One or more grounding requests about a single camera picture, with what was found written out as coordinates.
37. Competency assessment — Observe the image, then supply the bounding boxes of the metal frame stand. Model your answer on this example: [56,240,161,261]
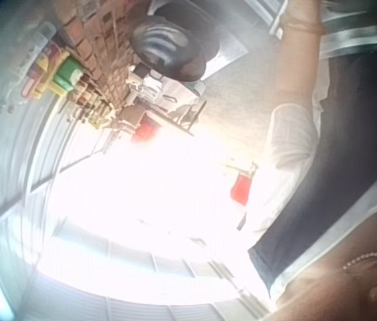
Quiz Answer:
[121,65,208,136]

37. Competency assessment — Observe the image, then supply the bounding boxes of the large dark metal pot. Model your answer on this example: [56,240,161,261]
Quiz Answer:
[128,15,207,82]

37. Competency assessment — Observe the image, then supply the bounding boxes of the person's left hand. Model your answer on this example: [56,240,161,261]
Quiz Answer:
[287,0,324,23]

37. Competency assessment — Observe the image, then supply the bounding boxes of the large black pan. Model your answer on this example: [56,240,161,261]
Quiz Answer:
[153,2,222,63]

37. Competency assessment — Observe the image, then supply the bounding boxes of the red plastic container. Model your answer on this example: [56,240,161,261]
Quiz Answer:
[131,115,162,144]

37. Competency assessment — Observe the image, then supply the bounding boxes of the red hanging cloth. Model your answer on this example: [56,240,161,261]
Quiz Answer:
[229,162,259,207]

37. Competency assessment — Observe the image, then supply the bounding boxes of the gold bangle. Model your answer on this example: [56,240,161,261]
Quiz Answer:
[283,18,327,35]

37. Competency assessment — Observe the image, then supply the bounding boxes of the grey metal sheet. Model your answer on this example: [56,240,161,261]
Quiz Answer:
[201,31,249,83]

